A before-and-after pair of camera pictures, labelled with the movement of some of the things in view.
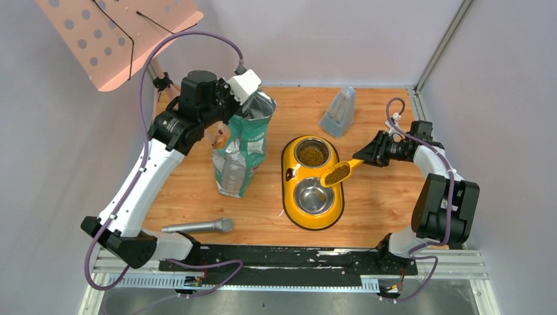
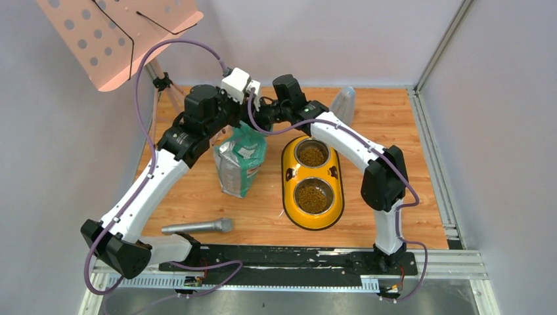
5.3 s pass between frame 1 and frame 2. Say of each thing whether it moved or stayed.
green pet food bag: stayed
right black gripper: moved
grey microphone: stayed
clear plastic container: stayed
